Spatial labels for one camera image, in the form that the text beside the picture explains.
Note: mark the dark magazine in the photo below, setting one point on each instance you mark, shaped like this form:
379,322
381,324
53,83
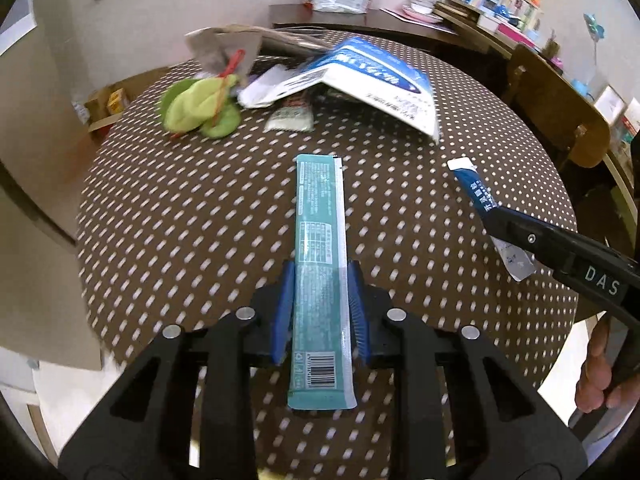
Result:
295,40

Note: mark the yellow packet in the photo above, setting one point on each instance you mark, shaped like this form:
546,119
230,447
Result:
116,102

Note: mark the wooden chair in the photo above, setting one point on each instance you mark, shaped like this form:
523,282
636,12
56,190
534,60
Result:
555,100

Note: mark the crumpled grey paper wrapper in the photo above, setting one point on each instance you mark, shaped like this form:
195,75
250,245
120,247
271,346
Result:
220,45

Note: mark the green cloth toy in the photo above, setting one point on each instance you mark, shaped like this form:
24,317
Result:
195,107

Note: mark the open brown cardboard box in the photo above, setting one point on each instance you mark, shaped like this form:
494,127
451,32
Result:
92,102

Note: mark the white and blue box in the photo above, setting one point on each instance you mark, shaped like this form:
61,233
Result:
380,80

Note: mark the round table, dotted brown cloth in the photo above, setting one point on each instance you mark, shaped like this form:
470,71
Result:
200,220

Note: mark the dark wooden sideboard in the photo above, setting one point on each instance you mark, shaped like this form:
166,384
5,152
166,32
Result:
320,17

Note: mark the light blue clip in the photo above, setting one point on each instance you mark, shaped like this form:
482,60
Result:
595,25

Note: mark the white teacup with saucer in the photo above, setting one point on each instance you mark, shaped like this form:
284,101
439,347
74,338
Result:
420,6

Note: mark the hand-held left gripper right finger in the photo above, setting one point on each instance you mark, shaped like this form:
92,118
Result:
357,310

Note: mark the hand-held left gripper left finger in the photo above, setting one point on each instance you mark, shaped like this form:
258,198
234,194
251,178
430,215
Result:
282,310

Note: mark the teal long wrapper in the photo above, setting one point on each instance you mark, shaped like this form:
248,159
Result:
317,260

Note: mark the pink paper sheet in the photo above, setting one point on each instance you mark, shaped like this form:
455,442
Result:
400,14

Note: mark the row of books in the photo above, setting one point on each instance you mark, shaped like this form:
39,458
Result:
495,0

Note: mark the white picture frame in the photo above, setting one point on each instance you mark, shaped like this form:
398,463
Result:
610,105

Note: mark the wooden bookshelf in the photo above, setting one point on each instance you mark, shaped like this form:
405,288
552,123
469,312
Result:
480,32

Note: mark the person's right hand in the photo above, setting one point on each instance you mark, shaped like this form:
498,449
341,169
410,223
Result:
595,375

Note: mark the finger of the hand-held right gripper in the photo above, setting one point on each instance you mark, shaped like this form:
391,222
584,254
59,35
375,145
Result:
530,242
550,228

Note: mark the small white packet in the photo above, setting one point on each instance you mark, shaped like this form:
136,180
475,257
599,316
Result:
290,117

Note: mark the blue and white sachet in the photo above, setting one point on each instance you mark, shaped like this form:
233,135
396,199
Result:
472,185

